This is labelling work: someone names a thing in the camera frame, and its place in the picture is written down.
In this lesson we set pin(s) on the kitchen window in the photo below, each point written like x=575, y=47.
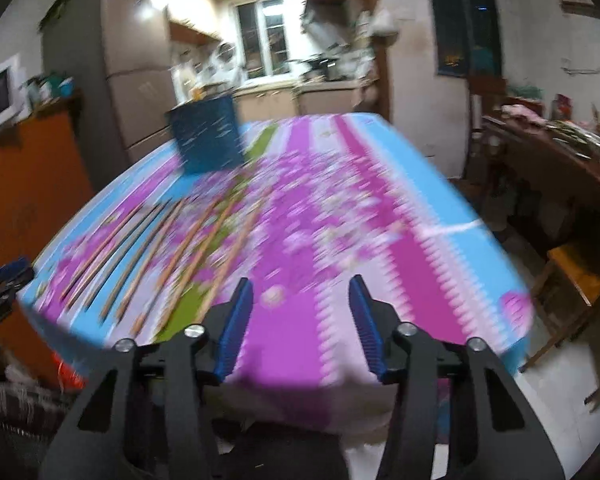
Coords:
x=262, y=40

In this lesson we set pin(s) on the grey cooking pot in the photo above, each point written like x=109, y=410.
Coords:
x=320, y=69

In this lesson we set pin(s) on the plaid cloth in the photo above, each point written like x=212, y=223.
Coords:
x=30, y=410

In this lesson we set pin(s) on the grey refrigerator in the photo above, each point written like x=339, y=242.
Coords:
x=140, y=60

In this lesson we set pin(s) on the dark wooden side table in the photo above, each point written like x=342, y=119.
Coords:
x=555, y=160

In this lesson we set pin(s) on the orange wooden cabinet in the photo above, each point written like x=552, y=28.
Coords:
x=30, y=185

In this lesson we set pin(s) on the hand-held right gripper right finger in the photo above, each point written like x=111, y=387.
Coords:
x=367, y=330

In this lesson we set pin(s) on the floral striped tablecloth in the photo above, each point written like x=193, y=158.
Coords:
x=330, y=240

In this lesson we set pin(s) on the kitchen base cabinets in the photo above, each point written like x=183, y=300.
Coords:
x=325, y=100

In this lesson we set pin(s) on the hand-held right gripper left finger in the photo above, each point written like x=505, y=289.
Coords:
x=235, y=327

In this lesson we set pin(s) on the white hanging plastic bag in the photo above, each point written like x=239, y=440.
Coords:
x=382, y=22

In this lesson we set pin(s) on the wooden stool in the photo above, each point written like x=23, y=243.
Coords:
x=575, y=272

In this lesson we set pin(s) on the range hood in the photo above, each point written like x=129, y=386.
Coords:
x=330, y=15

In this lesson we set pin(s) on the kitchen wall cabinets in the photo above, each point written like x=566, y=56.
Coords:
x=192, y=7

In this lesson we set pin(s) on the dark room window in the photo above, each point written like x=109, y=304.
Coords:
x=452, y=25

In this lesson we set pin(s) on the pink cloth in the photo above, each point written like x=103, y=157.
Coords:
x=522, y=112

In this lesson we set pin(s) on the bunch of wooden chopsticks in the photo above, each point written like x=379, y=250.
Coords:
x=230, y=260

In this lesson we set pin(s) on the red plastic bag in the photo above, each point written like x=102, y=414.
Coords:
x=70, y=370

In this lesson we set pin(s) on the blue slotted basket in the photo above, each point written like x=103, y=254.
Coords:
x=207, y=135

